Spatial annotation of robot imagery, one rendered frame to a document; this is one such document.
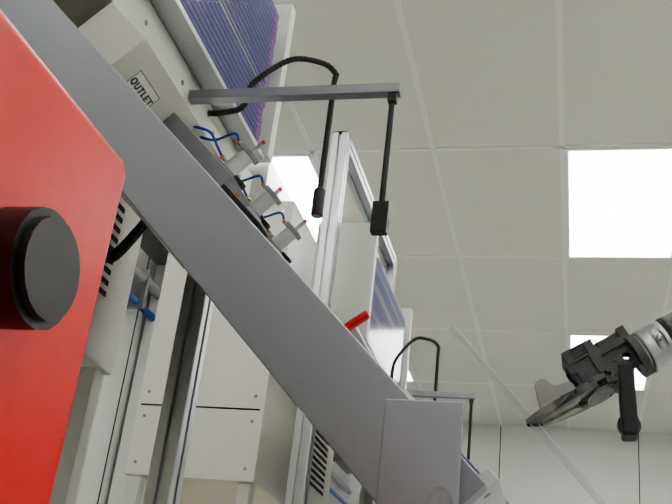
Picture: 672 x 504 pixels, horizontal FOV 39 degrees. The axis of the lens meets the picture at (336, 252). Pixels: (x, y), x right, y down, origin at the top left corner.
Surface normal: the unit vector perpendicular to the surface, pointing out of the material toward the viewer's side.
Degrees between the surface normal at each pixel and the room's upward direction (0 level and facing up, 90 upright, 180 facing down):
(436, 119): 180
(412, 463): 90
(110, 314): 90
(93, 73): 90
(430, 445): 90
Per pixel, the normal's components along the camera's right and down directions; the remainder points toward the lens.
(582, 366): -0.23, -0.43
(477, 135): -0.11, 0.90
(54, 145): 0.97, 0.00
